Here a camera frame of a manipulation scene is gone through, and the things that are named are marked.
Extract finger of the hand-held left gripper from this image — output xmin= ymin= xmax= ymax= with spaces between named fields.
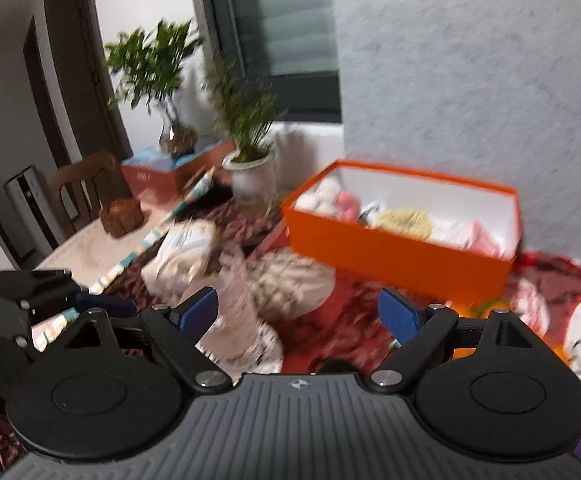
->
xmin=0 ymin=269 xmax=137 ymax=322

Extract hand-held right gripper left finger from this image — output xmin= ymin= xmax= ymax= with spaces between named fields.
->
xmin=59 ymin=286 xmax=234 ymax=395

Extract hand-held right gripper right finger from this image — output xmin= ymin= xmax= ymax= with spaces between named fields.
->
xmin=367 ymin=287 xmax=537 ymax=395

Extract orange cardboard box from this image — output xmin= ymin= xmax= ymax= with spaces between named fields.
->
xmin=281 ymin=159 xmax=521 ymax=306

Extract round cream loofah pad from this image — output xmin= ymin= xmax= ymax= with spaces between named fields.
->
xmin=378 ymin=209 xmax=434 ymax=236

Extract black white small cloth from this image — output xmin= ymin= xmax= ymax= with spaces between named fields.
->
xmin=358 ymin=201 xmax=386 ymax=226

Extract white plush toy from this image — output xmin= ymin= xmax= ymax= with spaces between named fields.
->
xmin=295 ymin=177 xmax=344 ymax=216

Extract floral clear plastic cup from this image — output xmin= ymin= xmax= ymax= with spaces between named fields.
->
xmin=190 ymin=245 xmax=271 ymax=361

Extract red white floral blanket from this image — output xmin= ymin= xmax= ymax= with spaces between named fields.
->
xmin=0 ymin=195 xmax=581 ymax=461

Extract white facial tissue pack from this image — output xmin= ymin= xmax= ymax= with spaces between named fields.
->
xmin=140 ymin=217 xmax=221 ymax=293

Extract teal striped long rod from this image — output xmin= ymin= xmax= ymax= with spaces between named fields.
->
xmin=33 ymin=167 xmax=218 ymax=353

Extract small brown wooden block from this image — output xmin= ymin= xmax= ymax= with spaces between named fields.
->
xmin=99 ymin=197 xmax=144 ymax=238

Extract white grey floor appliance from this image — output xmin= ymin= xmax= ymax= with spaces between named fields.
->
xmin=4 ymin=164 xmax=56 ymax=261

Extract wooden chair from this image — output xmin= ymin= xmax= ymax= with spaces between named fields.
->
xmin=50 ymin=151 xmax=126 ymax=243

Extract reddish brown gift box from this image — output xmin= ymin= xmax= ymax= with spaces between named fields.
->
xmin=120 ymin=140 xmax=236 ymax=196

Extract plant in white pot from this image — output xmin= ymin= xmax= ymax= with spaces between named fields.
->
xmin=203 ymin=55 xmax=286 ymax=201

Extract plant in glass vase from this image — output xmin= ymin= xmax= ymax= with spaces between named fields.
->
xmin=103 ymin=20 xmax=204 ymax=158

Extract dark wooden door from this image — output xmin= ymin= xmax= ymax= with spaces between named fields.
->
xmin=43 ymin=0 xmax=134 ymax=166

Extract dark framed window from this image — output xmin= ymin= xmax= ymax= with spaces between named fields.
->
xmin=188 ymin=0 xmax=344 ymax=123

